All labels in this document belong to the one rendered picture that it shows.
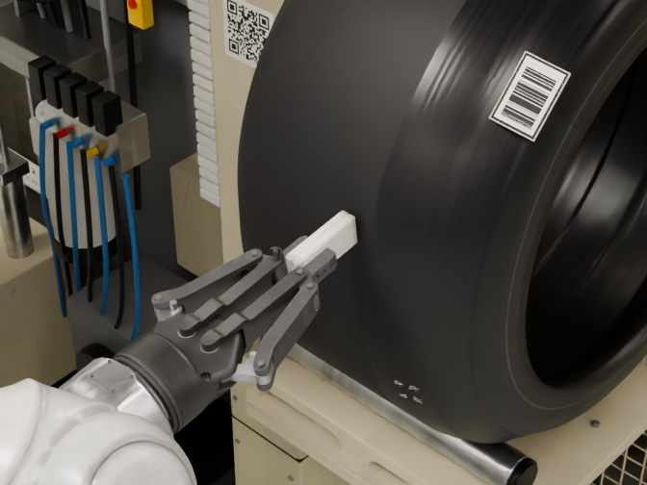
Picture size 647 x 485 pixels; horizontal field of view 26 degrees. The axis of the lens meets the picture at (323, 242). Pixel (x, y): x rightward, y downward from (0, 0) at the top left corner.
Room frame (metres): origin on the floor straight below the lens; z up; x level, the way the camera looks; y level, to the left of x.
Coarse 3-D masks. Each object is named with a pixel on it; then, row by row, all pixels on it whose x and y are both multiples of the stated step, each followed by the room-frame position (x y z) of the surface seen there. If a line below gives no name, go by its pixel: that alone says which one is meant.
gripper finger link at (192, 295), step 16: (240, 256) 0.89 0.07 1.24; (256, 256) 0.89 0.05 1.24; (208, 272) 0.88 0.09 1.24; (224, 272) 0.88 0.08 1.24; (240, 272) 0.88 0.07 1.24; (192, 288) 0.86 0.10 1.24; (208, 288) 0.87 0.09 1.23; (224, 288) 0.87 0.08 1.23; (160, 304) 0.85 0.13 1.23; (192, 304) 0.86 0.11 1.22
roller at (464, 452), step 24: (312, 360) 1.14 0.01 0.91; (336, 384) 1.11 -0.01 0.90; (360, 384) 1.09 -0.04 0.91; (384, 408) 1.06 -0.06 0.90; (408, 432) 1.04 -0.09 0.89; (432, 432) 1.02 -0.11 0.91; (456, 456) 1.00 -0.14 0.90; (480, 456) 0.98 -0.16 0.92; (504, 456) 0.98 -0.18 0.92; (528, 456) 0.98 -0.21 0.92; (504, 480) 0.96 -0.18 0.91; (528, 480) 0.97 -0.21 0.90
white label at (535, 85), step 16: (528, 64) 0.95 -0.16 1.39; (544, 64) 0.95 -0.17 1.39; (512, 80) 0.94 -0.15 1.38; (528, 80) 0.94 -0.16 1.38; (544, 80) 0.94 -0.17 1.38; (560, 80) 0.94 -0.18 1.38; (512, 96) 0.93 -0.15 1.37; (528, 96) 0.93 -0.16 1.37; (544, 96) 0.93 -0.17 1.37; (496, 112) 0.93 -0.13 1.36; (512, 112) 0.93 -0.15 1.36; (528, 112) 0.92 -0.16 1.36; (544, 112) 0.92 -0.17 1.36; (512, 128) 0.92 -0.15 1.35; (528, 128) 0.91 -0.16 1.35
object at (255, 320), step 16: (304, 272) 0.87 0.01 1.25; (272, 288) 0.86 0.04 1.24; (288, 288) 0.85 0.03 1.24; (256, 304) 0.84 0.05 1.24; (272, 304) 0.84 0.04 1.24; (288, 304) 0.85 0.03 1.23; (224, 320) 0.82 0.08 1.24; (240, 320) 0.82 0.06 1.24; (256, 320) 0.83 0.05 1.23; (272, 320) 0.84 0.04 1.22; (208, 336) 0.80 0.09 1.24; (224, 336) 0.80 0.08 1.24; (256, 336) 0.83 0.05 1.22
